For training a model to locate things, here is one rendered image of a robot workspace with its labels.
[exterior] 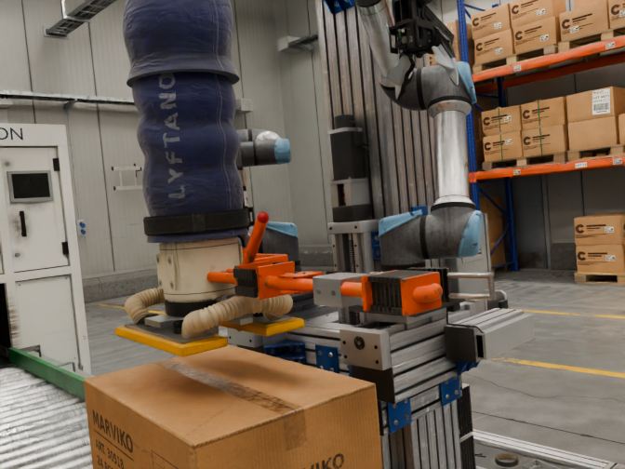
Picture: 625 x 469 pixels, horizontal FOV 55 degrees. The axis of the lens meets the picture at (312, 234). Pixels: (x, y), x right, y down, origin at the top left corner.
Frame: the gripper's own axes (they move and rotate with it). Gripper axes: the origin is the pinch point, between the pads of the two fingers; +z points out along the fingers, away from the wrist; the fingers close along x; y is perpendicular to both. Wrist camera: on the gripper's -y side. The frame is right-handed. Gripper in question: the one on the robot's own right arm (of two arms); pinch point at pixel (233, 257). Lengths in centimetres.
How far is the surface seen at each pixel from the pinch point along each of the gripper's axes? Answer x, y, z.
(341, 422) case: -17, 61, 29
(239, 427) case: -38, 60, 24
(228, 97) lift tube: -21, 39, -37
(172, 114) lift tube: -33, 37, -33
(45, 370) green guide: -12, -171, 58
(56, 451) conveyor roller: -35, -71, 64
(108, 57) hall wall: 334, -919, -316
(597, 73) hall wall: 796, -260, -168
